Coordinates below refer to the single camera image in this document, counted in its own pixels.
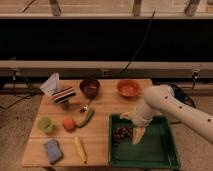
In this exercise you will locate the wooden table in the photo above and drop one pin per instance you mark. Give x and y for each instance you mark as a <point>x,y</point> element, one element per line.
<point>94,136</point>

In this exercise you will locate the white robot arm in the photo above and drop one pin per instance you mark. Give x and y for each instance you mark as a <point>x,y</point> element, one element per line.
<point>162,98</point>

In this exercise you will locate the striped box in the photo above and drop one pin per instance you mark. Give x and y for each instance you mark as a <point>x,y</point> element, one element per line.
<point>63,95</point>

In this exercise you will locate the blue grey sponge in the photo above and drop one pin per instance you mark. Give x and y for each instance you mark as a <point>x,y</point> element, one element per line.
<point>53,151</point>

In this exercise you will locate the green cucumber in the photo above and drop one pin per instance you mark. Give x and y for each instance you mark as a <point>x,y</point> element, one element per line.
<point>89,115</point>

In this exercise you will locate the dark brown bowl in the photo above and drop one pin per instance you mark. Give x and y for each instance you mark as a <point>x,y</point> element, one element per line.
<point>89,87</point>

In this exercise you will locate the orange fruit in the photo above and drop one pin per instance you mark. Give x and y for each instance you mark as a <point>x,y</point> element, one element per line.
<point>69,124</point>

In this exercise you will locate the orange bowl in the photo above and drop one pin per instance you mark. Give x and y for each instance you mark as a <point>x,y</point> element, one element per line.
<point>128,88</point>

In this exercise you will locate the white paper bag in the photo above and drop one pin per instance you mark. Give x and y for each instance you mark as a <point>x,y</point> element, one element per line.
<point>51,85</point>

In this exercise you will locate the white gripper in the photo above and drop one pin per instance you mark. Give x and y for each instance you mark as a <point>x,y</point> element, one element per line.
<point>141,116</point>

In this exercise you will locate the green plastic cup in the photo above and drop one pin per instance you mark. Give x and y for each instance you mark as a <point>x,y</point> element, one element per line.
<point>45,125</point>

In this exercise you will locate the blue power adapter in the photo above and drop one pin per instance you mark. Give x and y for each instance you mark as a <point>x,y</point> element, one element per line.
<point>182,96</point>

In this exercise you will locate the dark grape bunch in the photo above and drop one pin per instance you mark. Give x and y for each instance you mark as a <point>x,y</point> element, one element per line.
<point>121,133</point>

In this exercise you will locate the green plastic tray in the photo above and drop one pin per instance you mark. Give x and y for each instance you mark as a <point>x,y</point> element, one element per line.
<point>156,150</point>

